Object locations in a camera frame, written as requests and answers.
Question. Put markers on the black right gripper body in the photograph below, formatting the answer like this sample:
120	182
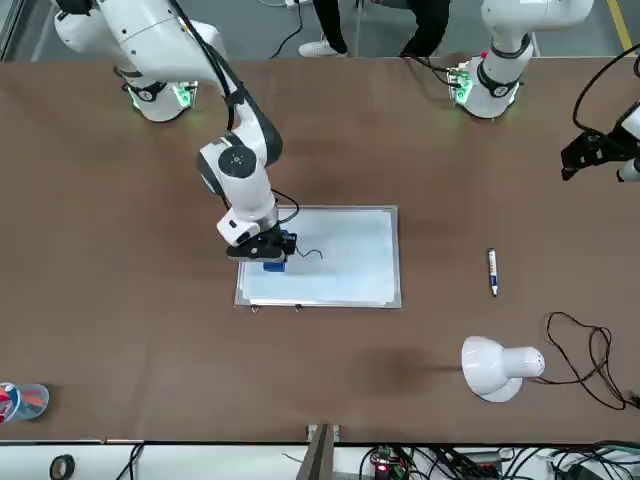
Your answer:
267	240

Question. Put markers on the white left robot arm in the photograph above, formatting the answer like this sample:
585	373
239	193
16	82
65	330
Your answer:
500	75

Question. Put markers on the black tape roll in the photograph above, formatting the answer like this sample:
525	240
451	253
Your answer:
63	466

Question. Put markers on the clear plastic pen cup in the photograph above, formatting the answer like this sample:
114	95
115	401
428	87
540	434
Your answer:
30	402

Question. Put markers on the blue whiteboard eraser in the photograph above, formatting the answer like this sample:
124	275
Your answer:
275	266

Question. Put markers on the white desk lamp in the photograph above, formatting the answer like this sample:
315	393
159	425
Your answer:
495	370

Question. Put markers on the white box with orange label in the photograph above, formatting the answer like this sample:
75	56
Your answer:
215	40

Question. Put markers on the silver framed whiteboard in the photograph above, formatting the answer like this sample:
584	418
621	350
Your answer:
350	250

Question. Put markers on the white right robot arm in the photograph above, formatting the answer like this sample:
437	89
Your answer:
240	180

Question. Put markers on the circuit board with red light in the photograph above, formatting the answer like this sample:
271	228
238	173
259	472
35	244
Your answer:
385	460

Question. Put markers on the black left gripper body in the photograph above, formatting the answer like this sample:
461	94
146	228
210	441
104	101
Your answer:
612	145

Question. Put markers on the white blue whiteboard marker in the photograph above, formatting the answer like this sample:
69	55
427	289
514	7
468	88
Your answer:
493	270

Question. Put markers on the person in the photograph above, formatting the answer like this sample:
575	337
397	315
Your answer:
425	25

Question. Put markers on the aluminium frame post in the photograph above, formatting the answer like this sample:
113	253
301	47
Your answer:
320	455

